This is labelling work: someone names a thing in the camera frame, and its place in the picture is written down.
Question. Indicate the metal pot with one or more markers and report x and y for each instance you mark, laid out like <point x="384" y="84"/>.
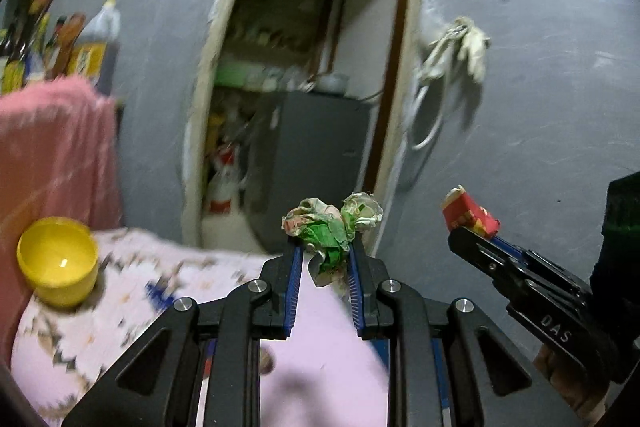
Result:
<point x="331" y="83"/>

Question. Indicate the green box on shelf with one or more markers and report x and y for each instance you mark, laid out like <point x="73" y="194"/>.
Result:
<point x="233" y="74"/>

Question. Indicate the yellow plastic bowl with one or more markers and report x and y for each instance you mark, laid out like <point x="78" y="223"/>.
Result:
<point x="59" y="258"/>

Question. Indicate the red white sack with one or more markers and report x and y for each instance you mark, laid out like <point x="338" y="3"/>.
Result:
<point x="223" y="190"/>

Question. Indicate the pink floral tablecloth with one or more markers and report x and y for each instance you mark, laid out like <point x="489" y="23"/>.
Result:
<point x="166" y="339"/>

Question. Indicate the large oil bottle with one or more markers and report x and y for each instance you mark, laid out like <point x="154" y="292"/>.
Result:
<point x="95" y="50"/>

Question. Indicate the green wrapper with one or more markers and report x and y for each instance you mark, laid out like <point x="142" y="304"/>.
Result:
<point x="327" y="232"/>

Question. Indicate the white rubber gloves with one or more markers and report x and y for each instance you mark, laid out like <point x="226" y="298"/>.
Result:
<point x="462" y="42"/>

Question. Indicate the red wrapper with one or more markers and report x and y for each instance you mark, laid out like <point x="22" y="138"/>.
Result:
<point x="461" y="211"/>

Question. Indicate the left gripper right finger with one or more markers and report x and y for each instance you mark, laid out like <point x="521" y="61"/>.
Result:
<point x="372" y="319"/>

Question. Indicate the right hand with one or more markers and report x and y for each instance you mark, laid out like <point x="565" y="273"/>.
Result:
<point x="585" y="394"/>

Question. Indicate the grey washing machine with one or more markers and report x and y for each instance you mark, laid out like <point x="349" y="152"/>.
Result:
<point x="302" y="145"/>

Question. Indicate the pink checked towel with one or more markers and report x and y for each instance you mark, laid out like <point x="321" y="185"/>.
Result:
<point x="58" y="159"/>

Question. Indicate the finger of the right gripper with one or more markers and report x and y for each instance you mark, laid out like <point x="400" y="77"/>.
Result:
<point x="480" y="251"/>

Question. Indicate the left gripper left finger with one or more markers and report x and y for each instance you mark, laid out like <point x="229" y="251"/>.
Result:
<point x="275" y="311"/>

